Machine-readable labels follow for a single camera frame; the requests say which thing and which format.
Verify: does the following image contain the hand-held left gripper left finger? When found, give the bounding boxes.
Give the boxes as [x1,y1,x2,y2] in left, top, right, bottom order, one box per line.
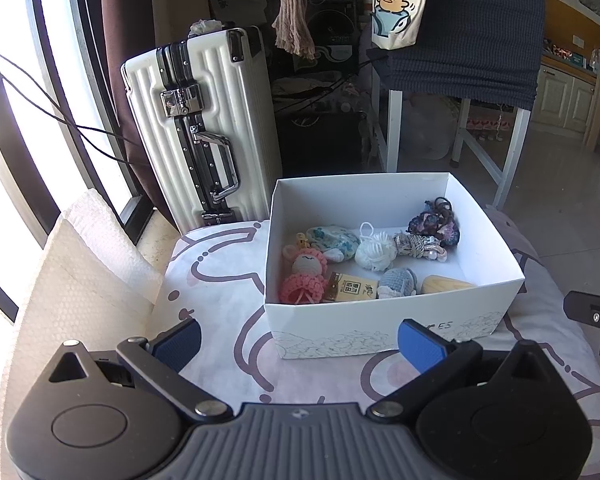
[45,317,235,422]

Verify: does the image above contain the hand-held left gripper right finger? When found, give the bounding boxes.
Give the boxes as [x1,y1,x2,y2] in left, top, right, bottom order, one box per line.
[369,317,557,421]

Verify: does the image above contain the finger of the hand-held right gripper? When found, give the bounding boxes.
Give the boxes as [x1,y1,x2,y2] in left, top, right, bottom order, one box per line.
[563,290,600,327]

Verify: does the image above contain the oval wooden block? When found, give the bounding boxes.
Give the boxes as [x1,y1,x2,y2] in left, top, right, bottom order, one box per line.
[421,275,478,295]

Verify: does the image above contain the blue crochet mouse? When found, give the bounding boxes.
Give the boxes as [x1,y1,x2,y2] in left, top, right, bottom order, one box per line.
[377,267,418,300]

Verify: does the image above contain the small tan packet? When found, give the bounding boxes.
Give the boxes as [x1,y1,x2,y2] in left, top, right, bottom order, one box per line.
[324,271,379,303]

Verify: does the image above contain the white shoe box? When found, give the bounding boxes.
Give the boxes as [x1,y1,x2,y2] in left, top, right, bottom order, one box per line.
[263,171,526,361]

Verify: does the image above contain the grey braided rope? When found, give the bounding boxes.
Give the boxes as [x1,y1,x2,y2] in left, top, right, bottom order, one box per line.
[392,231,451,262]

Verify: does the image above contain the white crochet pouch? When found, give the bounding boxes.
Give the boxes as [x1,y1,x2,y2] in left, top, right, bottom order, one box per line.
[355,221,398,273]

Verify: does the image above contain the purple crochet item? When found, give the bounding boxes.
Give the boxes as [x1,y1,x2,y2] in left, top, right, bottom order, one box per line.
[406,197,461,248]

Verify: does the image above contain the blue floral fabric pouch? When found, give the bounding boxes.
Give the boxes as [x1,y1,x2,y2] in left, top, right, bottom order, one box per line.
[306,225,362,263]

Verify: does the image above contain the pink crochet doll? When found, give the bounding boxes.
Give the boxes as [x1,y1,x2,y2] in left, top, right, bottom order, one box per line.
[279,232,329,307]

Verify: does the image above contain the printed blanket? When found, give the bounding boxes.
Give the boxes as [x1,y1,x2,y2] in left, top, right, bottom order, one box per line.
[150,205,600,461]

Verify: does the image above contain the white foam sheet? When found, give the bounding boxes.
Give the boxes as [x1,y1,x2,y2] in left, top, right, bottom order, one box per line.
[10,189,166,411]

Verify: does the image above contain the cream cabinets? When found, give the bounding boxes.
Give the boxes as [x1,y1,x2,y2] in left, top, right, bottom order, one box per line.
[530,55,598,136]

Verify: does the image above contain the translucent plastic bag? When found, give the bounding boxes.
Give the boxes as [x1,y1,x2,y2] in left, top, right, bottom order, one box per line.
[405,95,461,161]

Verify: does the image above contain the white ribbed suitcase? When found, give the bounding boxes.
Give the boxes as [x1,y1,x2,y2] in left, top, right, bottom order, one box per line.
[120,26,283,236]

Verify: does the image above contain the dark blue knitted cloth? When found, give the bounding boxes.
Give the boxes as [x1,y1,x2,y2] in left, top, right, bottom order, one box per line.
[380,0,547,111]

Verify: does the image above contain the black patterned box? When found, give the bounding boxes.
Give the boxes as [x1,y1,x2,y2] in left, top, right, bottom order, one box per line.
[292,5,361,78]

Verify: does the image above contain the crumpled white tissue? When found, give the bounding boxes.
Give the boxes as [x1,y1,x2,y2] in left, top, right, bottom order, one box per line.
[189,19,223,37]

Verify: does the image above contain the brown curtain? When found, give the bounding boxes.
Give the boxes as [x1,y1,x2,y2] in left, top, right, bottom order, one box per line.
[102,0,181,233]

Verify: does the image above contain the duck print tote bag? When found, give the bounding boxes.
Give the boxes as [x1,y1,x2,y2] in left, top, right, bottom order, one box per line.
[370,0,433,51]

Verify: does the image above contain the white frame table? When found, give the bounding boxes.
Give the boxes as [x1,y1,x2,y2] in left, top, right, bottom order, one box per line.
[385,87,531,211]

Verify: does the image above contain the black cables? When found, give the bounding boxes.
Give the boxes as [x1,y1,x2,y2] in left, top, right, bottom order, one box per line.
[0,42,146,166]

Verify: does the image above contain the dark window frame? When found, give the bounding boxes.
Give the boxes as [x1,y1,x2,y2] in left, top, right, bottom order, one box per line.
[0,0,156,401]

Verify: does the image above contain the beige rope tassel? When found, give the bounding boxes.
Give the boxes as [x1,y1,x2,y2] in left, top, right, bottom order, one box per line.
[272,0,317,58]

